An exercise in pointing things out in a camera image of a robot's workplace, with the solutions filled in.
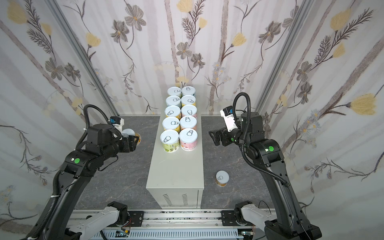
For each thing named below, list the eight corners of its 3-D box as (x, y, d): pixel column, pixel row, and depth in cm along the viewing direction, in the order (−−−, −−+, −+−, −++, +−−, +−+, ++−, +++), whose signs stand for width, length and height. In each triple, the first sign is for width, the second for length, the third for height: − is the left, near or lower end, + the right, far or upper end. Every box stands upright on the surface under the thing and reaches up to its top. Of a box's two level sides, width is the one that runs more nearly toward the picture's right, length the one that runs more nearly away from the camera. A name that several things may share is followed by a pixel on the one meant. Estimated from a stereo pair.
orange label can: (215, 186, 87) (216, 182, 82) (214, 174, 92) (215, 170, 87) (228, 186, 87) (230, 183, 82) (226, 174, 92) (228, 170, 87)
